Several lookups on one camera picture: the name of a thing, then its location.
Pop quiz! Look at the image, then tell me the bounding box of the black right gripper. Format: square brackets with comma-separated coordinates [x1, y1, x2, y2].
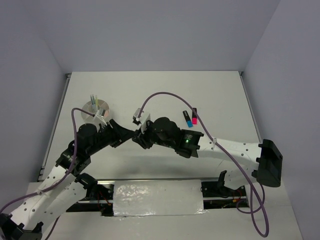
[132, 120, 175, 149]

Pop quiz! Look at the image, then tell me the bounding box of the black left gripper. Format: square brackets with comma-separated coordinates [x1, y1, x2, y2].
[87, 118, 135, 156]

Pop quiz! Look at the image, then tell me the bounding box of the green clear pen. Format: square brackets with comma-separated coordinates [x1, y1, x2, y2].
[90, 94, 96, 112]

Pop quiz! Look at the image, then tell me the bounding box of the yellow clear pen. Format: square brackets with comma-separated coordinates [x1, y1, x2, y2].
[95, 95, 100, 111]

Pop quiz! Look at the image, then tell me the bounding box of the blue capped black highlighter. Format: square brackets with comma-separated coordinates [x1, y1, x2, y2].
[182, 110, 193, 128]

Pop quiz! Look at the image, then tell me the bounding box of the pink capped black highlighter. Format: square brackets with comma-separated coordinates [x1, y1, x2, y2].
[192, 107, 198, 125]

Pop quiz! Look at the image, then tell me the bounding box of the blue clear pen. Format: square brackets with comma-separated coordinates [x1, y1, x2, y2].
[91, 94, 97, 112]

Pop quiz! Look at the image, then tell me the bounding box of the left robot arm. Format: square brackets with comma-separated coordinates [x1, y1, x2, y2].
[0, 120, 134, 240]

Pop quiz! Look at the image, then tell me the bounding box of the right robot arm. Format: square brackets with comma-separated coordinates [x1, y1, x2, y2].
[133, 117, 283, 196]

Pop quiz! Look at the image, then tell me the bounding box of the white round container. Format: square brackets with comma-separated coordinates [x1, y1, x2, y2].
[81, 99, 111, 124]

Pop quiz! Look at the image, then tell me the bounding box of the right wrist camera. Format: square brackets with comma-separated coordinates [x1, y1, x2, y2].
[132, 108, 151, 134]

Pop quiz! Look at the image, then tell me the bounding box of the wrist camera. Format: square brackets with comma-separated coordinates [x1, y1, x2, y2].
[93, 108, 107, 126]
[132, 108, 151, 134]

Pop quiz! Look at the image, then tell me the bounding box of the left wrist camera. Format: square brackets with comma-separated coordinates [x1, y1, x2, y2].
[93, 108, 107, 126]

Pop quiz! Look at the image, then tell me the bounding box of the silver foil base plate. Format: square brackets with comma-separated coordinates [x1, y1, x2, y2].
[113, 179, 205, 217]

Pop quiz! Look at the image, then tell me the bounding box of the black mounting rail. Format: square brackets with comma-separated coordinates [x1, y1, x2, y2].
[67, 179, 249, 217]

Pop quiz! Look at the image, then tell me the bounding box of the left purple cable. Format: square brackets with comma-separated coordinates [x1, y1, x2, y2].
[0, 107, 97, 238]

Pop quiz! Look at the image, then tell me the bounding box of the purple cable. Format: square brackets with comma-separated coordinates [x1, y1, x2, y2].
[0, 107, 97, 238]
[139, 92, 270, 238]

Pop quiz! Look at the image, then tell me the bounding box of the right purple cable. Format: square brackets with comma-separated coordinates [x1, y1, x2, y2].
[139, 92, 270, 238]

